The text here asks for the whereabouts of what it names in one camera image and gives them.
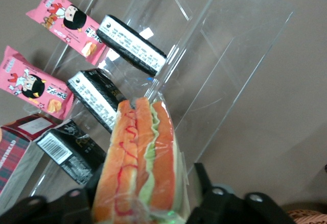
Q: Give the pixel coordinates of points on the small black snack packet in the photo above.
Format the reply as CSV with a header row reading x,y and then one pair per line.
x,y
132,45
71,152
97,99

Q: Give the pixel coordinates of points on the dark brown wicker basket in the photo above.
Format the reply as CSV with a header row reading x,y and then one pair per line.
x,y
309,217

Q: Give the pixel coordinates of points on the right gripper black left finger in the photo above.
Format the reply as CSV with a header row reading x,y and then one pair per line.
x,y
93,183

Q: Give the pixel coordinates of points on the clear acrylic tiered stand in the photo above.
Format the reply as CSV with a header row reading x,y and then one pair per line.
x,y
217,55

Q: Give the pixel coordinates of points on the red tartan shortbread box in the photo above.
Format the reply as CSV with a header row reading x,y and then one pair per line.
x,y
12,157

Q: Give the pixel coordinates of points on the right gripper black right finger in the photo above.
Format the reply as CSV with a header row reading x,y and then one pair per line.
x,y
203,180

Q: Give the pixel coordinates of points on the pink cartoon snack pack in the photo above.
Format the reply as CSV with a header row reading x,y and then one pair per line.
x,y
66,22
33,86

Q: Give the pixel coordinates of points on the triangle sandwich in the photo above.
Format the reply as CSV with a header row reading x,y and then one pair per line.
x,y
132,157

